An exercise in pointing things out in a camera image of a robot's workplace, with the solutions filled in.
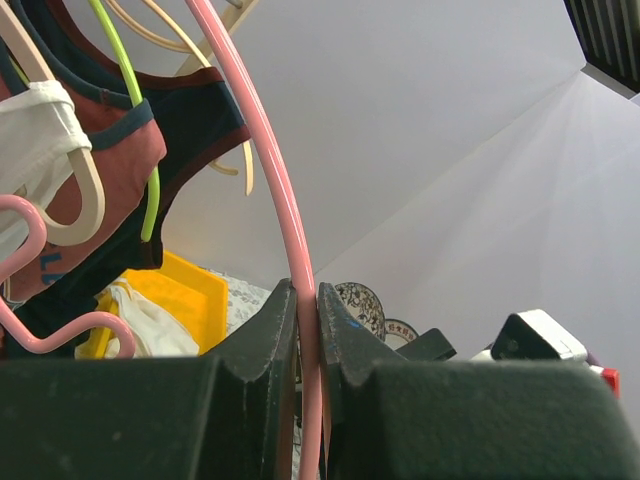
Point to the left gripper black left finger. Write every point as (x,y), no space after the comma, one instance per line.
(227,414)

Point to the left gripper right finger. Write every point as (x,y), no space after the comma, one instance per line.
(388,417)

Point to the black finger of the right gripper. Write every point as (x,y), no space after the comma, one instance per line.
(432,345)

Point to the pink plastic hanger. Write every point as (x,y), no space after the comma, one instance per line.
(308,336)

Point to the red teal tank top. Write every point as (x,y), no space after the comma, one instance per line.
(127,146)

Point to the navy maroon tank top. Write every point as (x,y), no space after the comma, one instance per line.
(199,122)

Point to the cream white tank top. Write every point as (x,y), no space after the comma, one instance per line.
(42,145)

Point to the beige wooden hanger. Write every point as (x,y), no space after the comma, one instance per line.
(198,56)

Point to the floral patterned plate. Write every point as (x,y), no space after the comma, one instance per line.
(364,305)

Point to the floral tablecloth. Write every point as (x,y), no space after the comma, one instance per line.
(244,300)

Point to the yellow plastic bin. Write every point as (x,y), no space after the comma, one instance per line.
(194,296)

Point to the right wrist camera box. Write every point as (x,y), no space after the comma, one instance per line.
(535,335)

